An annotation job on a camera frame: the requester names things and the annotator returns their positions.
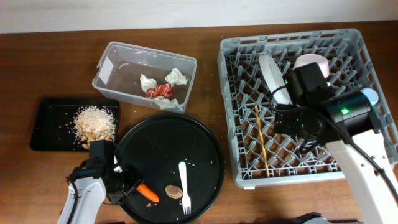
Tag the rice and food scraps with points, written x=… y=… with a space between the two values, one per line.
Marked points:
x=94 y=123

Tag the black rectangular tray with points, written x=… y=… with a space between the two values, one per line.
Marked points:
x=54 y=128

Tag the grey plate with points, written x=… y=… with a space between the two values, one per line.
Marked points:
x=273 y=78

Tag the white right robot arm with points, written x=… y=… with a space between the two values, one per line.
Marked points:
x=349 y=128

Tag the white tissue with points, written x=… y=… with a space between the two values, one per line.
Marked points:
x=165 y=103
x=147 y=83
x=175 y=77

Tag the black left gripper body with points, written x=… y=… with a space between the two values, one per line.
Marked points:
x=123 y=180

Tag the light blue cup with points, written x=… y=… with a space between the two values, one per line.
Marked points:
x=371 y=95

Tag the pink bowl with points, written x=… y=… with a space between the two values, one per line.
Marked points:
x=313 y=58

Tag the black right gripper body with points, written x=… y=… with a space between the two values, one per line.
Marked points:
x=291 y=122

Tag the brown cookie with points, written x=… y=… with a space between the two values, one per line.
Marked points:
x=174 y=192

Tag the black round tray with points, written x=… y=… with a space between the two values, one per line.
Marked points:
x=154 y=147

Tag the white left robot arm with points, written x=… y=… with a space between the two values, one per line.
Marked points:
x=88 y=192

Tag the clear plastic waste bin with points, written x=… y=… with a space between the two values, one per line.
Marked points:
x=121 y=66

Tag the red wrapper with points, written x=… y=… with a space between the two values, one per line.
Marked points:
x=160 y=90

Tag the grey dishwasher rack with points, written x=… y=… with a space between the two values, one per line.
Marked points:
x=243 y=87

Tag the wooden chopstick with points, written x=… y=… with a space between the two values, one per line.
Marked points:
x=261 y=137

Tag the orange carrot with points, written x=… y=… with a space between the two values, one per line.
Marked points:
x=147 y=193

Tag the white plastic fork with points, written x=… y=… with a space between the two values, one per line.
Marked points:
x=186 y=201

